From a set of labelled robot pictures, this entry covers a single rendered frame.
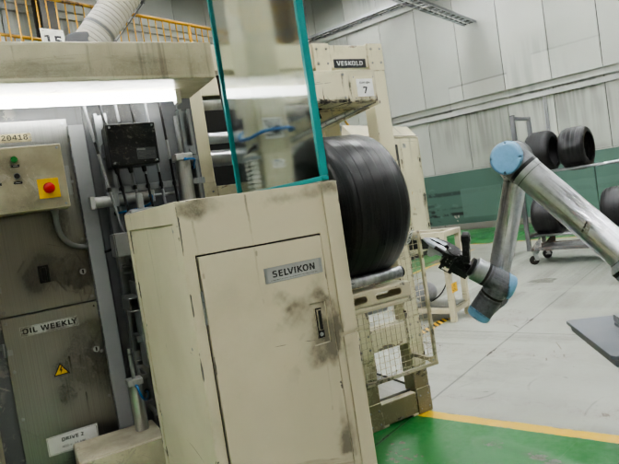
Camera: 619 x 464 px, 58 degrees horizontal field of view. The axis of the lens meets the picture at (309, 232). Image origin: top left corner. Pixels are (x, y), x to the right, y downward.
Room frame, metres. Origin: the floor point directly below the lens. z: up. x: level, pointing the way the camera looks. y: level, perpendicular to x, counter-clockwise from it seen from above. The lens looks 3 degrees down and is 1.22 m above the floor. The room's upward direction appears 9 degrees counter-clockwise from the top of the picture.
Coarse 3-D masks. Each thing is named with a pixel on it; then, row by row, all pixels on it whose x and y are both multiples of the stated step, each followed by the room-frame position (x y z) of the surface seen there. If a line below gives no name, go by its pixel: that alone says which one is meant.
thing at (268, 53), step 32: (224, 0) 1.72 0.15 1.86; (256, 0) 1.53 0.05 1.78; (288, 0) 1.38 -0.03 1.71; (224, 32) 1.75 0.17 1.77; (256, 32) 1.56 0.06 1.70; (288, 32) 1.40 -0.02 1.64; (224, 64) 1.79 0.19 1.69; (256, 64) 1.58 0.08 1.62; (288, 64) 1.42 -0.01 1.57; (224, 96) 1.81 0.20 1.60; (256, 96) 1.61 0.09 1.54; (288, 96) 1.44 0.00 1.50; (256, 128) 1.64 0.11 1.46; (288, 128) 1.47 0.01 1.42; (320, 128) 1.35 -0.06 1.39; (256, 160) 1.67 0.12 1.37; (288, 160) 1.49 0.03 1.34; (320, 160) 1.34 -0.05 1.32
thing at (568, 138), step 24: (528, 120) 7.54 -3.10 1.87; (528, 144) 7.10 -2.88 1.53; (552, 144) 7.40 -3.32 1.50; (576, 144) 6.70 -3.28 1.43; (552, 168) 7.08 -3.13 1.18; (576, 168) 6.92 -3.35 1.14; (552, 216) 6.94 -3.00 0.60; (528, 240) 7.14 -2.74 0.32; (552, 240) 7.52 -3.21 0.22; (576, 240) 7.30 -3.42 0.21
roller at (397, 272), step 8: (376, 272) 2.15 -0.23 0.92; (384, 272) 2.16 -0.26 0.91; (392, 272) 2.17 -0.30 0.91; (400, 272) 2.19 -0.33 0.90; (352, 280) 2.08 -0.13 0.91; (360, 280) 2.10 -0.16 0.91; (368, 280) 2.11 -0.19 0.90; (376, 280) 2.13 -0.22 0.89; (384, 280) 2.16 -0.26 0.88; (352, 288) 2.09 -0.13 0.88
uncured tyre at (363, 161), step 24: (336, 144) 2.09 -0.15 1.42; (360, 144) 2.12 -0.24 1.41; (336, 168) 2.02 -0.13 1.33; (360, 168) 2.02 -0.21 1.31; (384, 168) 2.06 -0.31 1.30; (360, 192) 1.98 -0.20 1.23; (384, 192) 2.02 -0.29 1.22; (408, 192) 2.12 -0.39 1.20; (360, 216) 1.97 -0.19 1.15; (384, 216) 2.02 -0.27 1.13; (408, 216) 2.08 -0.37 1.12; (360, 240) 1.99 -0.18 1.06; (384, 240) 2.04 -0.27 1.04; (360, 264) 2.06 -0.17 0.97; (384, 264) 2.14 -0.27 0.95
